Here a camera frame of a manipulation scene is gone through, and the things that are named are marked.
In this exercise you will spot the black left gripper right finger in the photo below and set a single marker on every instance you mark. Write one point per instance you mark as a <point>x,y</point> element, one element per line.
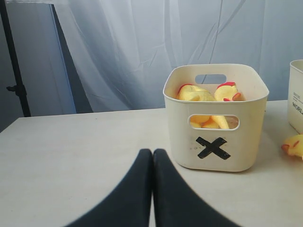
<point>175,203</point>

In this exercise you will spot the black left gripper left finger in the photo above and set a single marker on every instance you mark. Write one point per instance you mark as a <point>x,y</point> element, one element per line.
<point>129,204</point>

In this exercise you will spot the headless yellow chicken body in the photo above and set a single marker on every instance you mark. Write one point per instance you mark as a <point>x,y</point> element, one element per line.
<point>189,92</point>

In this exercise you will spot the small yellow rubber chicken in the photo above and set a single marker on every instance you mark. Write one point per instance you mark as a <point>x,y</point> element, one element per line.
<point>293,146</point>

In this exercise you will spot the white backdrop curtain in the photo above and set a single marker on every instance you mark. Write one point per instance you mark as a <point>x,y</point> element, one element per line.
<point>124,50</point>

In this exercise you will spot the cream bin marked O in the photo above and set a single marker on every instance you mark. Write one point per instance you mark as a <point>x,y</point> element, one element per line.
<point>295,96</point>

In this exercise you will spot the black light stand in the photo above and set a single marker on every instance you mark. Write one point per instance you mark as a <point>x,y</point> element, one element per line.
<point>19,88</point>

